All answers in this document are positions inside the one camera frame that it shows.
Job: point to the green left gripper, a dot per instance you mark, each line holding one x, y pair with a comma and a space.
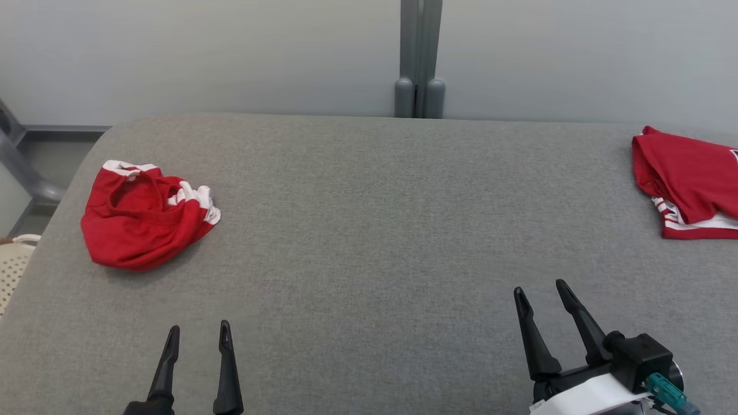
150, 408

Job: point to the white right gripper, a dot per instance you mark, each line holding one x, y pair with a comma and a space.
582, 397

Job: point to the red basketball jersey white trim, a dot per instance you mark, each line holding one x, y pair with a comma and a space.
144, 236

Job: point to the cream plastic laundry basket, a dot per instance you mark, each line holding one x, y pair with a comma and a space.
14, 265

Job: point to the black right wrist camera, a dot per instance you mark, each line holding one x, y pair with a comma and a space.
640, 357

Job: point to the grey metal partition base frame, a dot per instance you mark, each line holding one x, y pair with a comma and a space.
31, 181

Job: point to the grey cylindrical post foot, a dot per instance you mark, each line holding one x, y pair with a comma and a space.
403, 99
435, 99

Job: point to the grey partition post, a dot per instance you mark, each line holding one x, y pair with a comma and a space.
421, 40

